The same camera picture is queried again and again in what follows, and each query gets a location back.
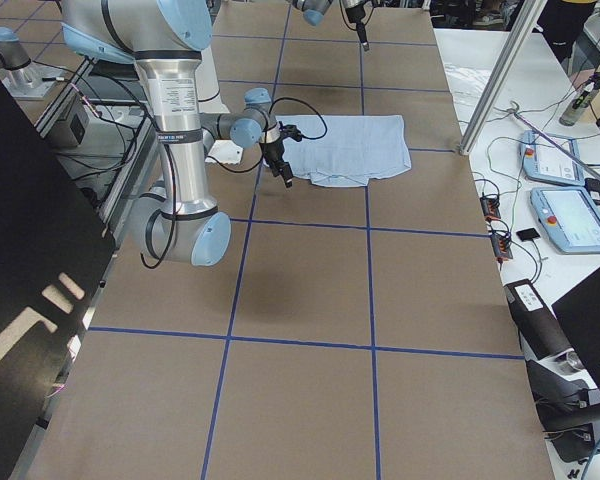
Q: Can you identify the reacher grabber tool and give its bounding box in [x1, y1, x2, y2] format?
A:
[507, 100, 600, 181]

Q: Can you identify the grey control box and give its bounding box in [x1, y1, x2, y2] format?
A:
[45, 97, 89, 149]

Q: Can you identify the lower teach pendant tablet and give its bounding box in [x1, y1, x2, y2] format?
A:
[529, 186, 600, 254]

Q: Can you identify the black power strip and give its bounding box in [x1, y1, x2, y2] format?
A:
[480, 195, 502, 222]

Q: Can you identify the green spray bottle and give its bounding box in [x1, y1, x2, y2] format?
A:
[559, 71, 600, 126]

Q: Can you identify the grey aluminium frame post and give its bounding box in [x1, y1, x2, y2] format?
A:
[458, 0, 547, 156]

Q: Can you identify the person in yellow shirt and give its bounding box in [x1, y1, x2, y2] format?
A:
[537, 0, 596, 62]

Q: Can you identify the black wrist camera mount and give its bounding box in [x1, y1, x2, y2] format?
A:
[279, 122, 304, 142]

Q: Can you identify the small black flat device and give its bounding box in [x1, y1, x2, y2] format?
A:
[516, 228, 540, 242]

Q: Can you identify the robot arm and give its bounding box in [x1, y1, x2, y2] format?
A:
[62, 1, 293, 267]
[287, 0, 378, 52]

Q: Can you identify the teach pendant tablet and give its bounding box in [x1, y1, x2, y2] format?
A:
[529, 186, 600, 254]
[520, 130, 585, 187]

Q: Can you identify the upper teach pendant tablet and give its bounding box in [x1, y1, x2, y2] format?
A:
[520, 130, 585, 187]

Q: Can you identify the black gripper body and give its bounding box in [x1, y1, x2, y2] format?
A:
[342, 0, 367, 28]
[259, 139, 294, 188]

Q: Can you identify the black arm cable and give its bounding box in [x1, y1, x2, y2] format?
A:
[267, 97, 329, 142]

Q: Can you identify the light blue button-up shirt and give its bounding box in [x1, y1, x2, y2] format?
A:
[278, 115, 412, 188]

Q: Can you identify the black monitor on stand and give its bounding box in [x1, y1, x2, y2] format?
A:
[504, 267, 600, 462]

